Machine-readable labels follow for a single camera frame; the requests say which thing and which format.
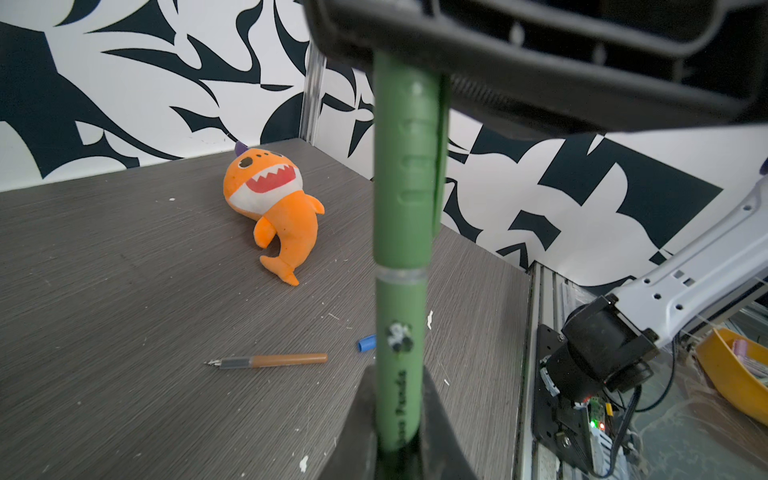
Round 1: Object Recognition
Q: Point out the orange shark plush toy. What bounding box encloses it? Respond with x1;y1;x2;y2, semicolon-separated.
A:
222;141;325;286

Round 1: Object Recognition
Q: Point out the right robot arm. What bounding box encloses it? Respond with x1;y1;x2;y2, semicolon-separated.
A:
306;1;767;402

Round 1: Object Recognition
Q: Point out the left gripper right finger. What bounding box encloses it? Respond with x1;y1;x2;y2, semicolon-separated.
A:
418;367;477;480

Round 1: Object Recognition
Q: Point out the blue pen cap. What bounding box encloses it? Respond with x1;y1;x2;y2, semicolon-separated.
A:
357;335;377;353

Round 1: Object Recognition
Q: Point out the yellow bin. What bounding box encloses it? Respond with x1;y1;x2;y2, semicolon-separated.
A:
695;328;767;425

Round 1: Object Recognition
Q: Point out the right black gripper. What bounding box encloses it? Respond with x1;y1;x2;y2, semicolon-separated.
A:
304;1;767;138

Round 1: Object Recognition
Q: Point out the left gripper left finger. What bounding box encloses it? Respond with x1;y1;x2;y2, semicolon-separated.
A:
319;365;378;480

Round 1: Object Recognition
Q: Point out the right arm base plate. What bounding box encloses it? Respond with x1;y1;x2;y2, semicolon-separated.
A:
530;323;637;480

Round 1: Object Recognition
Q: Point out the green pen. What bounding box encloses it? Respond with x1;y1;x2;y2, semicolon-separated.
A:
375;266;427;454

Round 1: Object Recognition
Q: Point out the green pen cap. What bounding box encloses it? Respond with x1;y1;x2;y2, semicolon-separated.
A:
373;51;450;270

